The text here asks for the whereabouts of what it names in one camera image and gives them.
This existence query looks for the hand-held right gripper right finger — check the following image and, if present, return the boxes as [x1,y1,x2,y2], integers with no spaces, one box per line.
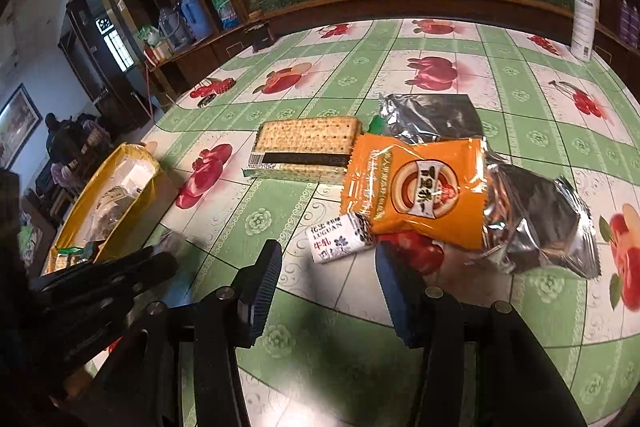
[375,243,588,427]

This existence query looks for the dark striped cracker packet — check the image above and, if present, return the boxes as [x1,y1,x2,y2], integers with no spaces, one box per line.
[242,117,362,182]

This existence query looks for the silver foil packet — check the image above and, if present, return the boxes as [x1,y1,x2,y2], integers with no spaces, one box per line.
[375,93,483,145]
[470,159,601,280]

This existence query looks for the orange round logo packet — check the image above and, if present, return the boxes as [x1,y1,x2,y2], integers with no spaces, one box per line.
[340,132,488,253]

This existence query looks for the green-white bag on counter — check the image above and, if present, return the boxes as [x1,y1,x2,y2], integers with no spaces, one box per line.
[210,0,240,30]

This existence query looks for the dark glass jar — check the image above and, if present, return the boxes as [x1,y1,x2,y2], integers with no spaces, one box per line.
[250,21,276,52]

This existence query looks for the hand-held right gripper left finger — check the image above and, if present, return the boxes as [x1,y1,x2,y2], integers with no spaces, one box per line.
[92,239,283,427]

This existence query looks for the yellow rimmed white tray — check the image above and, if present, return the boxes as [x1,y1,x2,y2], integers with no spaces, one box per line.
[42,143,178,278]

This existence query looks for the green fruit print tablecloth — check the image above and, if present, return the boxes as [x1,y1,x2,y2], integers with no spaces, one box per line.
[142,18,640,427]

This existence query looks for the wooden chair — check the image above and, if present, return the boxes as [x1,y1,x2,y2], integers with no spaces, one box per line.
[80,117,113,158]

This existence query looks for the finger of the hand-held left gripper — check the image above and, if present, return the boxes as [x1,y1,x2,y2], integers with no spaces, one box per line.
[45,292,151,338]
[30,247,180,295]

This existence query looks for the grey water jug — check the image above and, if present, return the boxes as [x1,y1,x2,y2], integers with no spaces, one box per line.
[158,7,191,50]

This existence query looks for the white spray bottle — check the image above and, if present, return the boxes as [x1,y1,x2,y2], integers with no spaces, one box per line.
[570,0,598,62]

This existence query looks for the blue thermos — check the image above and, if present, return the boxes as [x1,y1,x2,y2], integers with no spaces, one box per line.
[177,0,213,40]

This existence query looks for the framed wall painting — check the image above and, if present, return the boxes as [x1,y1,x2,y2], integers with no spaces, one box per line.
[0,83,43,158]

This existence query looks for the small white candy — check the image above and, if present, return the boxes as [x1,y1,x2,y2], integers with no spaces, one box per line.
[305,213,375,265]

